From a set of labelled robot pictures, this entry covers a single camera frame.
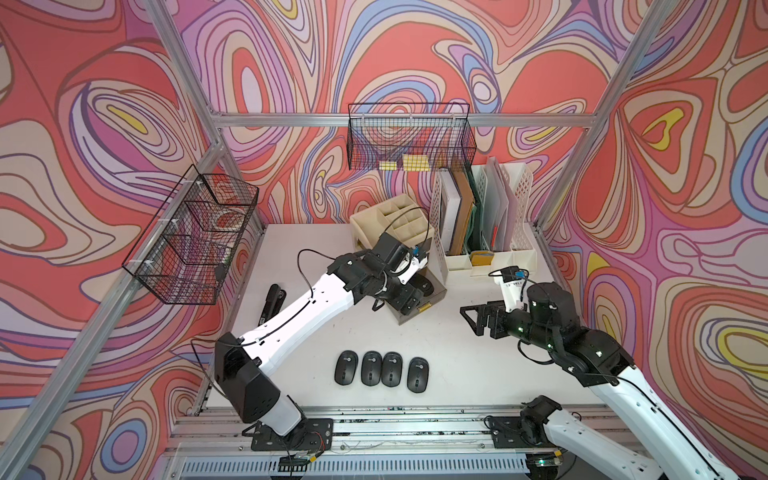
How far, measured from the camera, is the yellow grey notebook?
0.99 metres

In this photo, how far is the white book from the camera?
93 cm

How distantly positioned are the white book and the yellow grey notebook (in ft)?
0.35
